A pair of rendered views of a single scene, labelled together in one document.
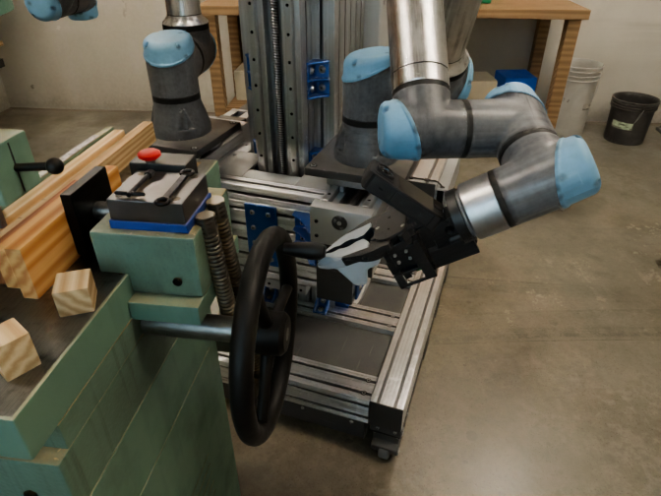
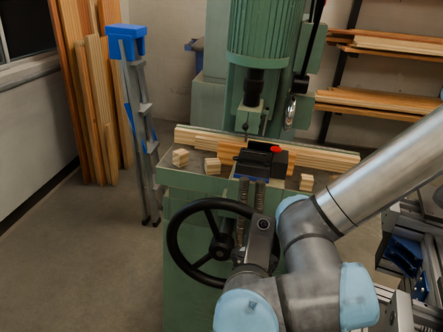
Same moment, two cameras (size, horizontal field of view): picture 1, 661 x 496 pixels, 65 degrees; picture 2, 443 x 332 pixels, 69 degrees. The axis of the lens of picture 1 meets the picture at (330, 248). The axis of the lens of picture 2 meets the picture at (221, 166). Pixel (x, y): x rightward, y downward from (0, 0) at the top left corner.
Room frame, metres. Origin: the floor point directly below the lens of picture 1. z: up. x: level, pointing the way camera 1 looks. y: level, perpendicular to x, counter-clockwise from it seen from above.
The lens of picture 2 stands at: (0.51, -0.52, 1.38)
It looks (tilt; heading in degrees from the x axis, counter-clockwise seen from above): 29 degrees down; 91
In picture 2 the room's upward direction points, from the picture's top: 6 degrees clockwise
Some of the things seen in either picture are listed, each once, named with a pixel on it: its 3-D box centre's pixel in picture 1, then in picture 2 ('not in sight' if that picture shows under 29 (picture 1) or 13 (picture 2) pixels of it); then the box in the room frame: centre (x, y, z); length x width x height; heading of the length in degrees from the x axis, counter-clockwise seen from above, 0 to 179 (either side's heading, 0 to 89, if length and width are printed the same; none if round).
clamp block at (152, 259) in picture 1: (168, 236); (256, 185); (0.60, 0.22, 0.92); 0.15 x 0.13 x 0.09; 173
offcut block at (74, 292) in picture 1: (75, 292); (212, 166); (0.48, 0.30, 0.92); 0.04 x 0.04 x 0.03; 17
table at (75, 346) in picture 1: (117, 259); (257, 182); (0.61, 0.31, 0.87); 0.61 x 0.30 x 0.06; 173
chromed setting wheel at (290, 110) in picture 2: not in sight; (289, 113); (0.71, 0.53, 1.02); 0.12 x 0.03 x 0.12; 83
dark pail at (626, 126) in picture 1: (629, 118); not in sight; (3.36, -2.00, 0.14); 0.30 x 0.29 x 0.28; 176
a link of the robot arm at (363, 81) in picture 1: (373, 82); not in sight; (1.12, -0.09, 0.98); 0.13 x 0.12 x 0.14; 94
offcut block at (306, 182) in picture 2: not in sight; (306, 182); (0.74, 0.26, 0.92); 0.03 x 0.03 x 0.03; 84
